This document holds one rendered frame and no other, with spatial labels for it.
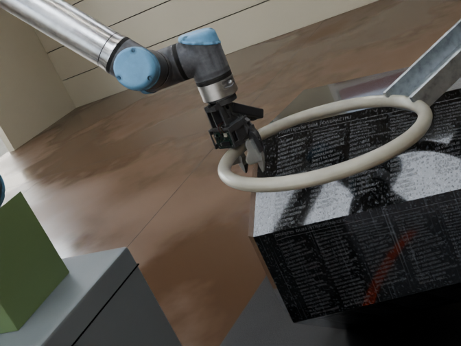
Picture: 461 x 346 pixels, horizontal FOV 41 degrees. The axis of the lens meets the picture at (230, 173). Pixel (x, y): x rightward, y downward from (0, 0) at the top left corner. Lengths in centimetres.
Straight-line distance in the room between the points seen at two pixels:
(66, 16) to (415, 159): 94
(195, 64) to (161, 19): 782
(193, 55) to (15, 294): 68
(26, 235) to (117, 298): 26
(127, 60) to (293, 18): 722
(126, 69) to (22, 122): 852
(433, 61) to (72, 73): 915
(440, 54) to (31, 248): 109
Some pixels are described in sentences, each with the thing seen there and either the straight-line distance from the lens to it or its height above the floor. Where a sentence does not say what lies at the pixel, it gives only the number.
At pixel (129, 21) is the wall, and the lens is 954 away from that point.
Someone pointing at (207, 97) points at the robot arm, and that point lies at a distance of 147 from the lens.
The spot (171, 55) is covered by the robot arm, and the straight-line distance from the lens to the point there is 146.
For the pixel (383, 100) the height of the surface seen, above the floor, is 92.
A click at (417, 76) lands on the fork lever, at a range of 157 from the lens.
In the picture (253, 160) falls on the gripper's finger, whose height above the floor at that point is 92.
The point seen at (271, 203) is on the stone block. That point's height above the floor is 66.
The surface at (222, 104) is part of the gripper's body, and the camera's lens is 147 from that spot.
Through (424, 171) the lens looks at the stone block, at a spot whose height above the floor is 68.
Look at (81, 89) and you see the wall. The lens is 1048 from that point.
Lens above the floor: 141
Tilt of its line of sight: 19 degrees down
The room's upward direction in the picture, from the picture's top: 25 degrees counter-clockwise
